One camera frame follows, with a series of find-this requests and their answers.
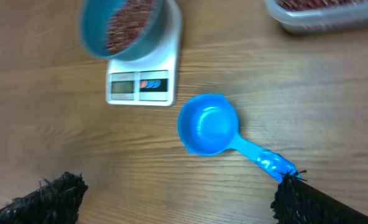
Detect red adzuki beans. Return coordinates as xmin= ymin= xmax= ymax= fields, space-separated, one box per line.
xmin=277 ymin=0 xmax=367 ymax=11

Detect blue plastic measuring scoop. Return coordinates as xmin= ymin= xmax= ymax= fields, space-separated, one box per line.
xmin=177 ymin=94 xmax=300 ymax=182

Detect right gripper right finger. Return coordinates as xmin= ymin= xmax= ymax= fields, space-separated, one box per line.
xmin=270 ymin=170 xmax=368 ymax=224

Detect blue metal bowl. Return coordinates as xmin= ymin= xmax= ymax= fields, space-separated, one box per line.
xmin=80 ymin=0 xmax=167 ymax=61

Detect white digital kitchen scale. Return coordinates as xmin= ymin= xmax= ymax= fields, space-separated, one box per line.
xmin=106 ymin=0 xmax=183 ymax=106

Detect clear plastic food container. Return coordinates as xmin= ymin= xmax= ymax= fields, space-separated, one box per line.
xmin=264 ymin=0 xmax=368 ymax=34

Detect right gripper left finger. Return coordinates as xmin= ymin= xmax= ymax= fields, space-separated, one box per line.
xmin=0 ymin=172 xmax=88 ymax=224

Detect red beans in bowl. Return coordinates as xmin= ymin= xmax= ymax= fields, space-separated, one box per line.
xmin=105 ymin=0 xmax=157 ymax=54

